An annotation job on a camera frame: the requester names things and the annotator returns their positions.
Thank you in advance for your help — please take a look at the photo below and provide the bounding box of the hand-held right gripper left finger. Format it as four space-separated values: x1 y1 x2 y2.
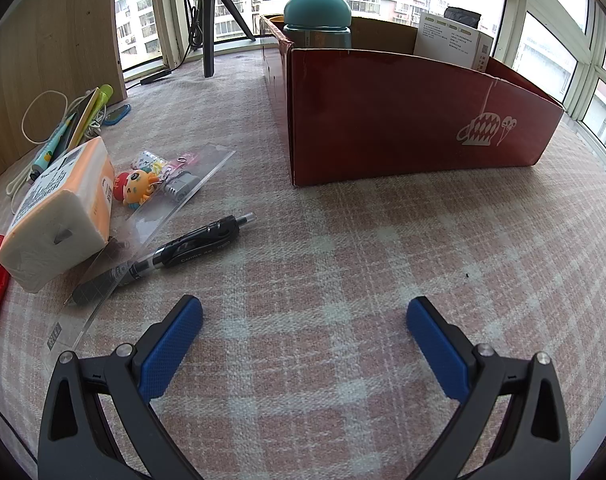
37 295 204 480

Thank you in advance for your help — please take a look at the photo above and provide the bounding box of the black tripod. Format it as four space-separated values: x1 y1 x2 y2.
189 0 256 79

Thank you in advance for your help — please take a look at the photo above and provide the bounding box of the white carton box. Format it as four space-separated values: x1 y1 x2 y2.
414 10 494 73

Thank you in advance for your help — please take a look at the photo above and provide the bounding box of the pink keyring charm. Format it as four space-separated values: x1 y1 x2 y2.
164 152 200 177

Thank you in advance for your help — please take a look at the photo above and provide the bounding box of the tan notebook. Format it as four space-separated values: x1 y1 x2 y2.
63 87 101 153

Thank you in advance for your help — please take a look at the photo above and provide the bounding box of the red cardboard box container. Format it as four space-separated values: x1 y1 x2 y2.
259 14 566 188

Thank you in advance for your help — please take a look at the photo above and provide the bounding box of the small patterned sachet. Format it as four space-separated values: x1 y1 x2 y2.
133 149 166 173

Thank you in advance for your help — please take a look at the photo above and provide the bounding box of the black pouch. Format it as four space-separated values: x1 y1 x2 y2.
443 6 484 31

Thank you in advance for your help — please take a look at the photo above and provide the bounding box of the pink plaid cloth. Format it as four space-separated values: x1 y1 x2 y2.
0 45 606 480

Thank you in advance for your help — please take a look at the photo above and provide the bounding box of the teal bottle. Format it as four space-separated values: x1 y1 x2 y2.
283 0 354 50

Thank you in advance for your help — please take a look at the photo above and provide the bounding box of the black cable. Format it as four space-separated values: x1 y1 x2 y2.
140 0 204 86

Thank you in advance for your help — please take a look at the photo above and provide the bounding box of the white cable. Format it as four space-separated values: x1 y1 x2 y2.
6 91 104 206

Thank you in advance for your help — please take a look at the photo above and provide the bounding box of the blue cartoon pen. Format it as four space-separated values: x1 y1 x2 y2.
30 112 79 181

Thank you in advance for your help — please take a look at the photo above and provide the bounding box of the black pen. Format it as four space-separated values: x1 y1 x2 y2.
70 212 258 306

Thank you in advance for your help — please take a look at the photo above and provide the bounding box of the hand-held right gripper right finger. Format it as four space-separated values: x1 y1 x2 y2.
406 296 572 480

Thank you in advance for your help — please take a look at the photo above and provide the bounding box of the cartoon figure keychain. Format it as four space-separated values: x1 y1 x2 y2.
114 169 161 206

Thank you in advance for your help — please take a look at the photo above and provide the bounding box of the clear plastic pouch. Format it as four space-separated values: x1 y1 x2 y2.
48 147 236 353

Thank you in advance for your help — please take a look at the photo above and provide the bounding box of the orange tissue pack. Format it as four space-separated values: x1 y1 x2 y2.
0 136 115 293

